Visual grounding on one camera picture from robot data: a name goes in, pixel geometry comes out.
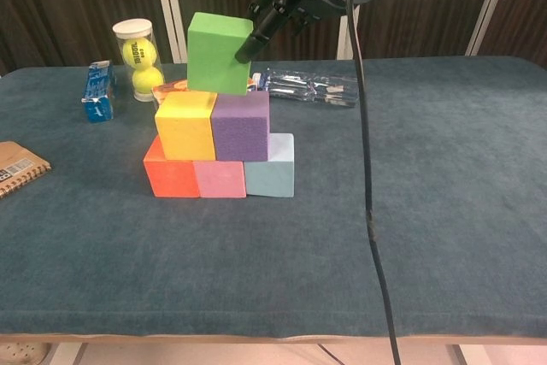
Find light blue foam cube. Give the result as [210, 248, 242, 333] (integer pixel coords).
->
[243, 132, 296, 199]

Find grey perforated round object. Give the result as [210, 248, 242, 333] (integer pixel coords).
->
[0, 341, 48, 365]

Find plain yellow tennis ball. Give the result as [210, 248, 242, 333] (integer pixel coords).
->
[131, 68, 166, 99]

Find clear tennis ball tube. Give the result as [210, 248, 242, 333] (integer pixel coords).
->
[112, 18, 167, 103]

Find clear plastic water bottle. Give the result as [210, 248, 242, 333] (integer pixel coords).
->
[251, 68, 360, 110]

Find yellow foam cube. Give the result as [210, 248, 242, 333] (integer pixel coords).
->
[154, 91, 218, 162]

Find blue snack carton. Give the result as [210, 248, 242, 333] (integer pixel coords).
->
[80, 60, 117, 124]

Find purple foam cube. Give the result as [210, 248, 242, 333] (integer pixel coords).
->
[210, 90, 271, 162]

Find black right hand cable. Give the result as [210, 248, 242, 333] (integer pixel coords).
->
[343, 0, 403, 365]

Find green foam cube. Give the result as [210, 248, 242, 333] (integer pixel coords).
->
[186, 11, 254, 97]

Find orange cookie box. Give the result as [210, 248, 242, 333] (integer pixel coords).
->
[151, 72, 262, 112]

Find printed yellow tennis ball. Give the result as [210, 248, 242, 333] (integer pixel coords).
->
[121, 38, 157, 71]

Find brown spiral notebook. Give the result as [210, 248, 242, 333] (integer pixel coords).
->
[0, 140, 52, 200]

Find blue table cloth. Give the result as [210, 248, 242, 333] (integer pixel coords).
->
[0, 56, 547, 339]

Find white partition post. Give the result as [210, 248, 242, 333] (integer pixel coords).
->
[464, 0, 518, 57]
[151, 0, 190, 63]
[336, 3, 362, 61]

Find pink foam cube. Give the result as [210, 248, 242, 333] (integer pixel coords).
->
[192, 160, 248, 198]

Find orange foam cube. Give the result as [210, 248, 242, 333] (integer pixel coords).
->
[143, 133, 202, 198]

